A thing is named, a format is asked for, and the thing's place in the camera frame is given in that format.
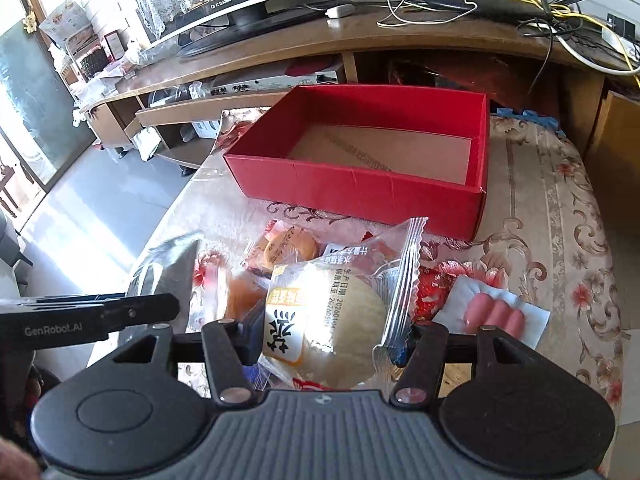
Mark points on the glass door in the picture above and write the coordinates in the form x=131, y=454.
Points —
x=35, y=105

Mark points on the red cloth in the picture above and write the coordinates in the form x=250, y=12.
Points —
x=312, y=66

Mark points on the blue plastic wrap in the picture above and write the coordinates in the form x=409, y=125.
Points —
x=530, y=117

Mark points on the white power adapter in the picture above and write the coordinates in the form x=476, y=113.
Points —
x=340, y=10

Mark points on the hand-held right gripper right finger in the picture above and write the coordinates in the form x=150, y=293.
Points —
x=423, y=355

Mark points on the red patterned snack packet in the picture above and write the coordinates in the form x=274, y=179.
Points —
x=440, y=290

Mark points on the red cardboard box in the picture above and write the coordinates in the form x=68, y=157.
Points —
x=360, y=180

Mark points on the silver audio receiver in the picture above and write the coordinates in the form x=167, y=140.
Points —
x=280, y=82

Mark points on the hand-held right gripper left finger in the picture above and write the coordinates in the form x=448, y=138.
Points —
x=253, y=340

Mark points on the pink sausage white packet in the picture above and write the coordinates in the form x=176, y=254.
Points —
x=492, y=310

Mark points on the pale bun clear packet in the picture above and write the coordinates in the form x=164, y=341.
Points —
x=325, y=330

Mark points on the orange pastry clear packet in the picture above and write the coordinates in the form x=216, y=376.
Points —
x=287, y=247

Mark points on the white plastic bag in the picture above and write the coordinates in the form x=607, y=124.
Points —
x=149, y=142

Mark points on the rack of printed boxes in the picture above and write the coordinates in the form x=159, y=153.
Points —
x=85, y=40

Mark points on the wooden television stand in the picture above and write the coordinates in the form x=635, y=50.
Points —
x=310, y=45

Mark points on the brown cardboard box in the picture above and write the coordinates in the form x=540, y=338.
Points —
x=615, y=150

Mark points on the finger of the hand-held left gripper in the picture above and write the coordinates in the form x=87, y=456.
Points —
x=150, y=310

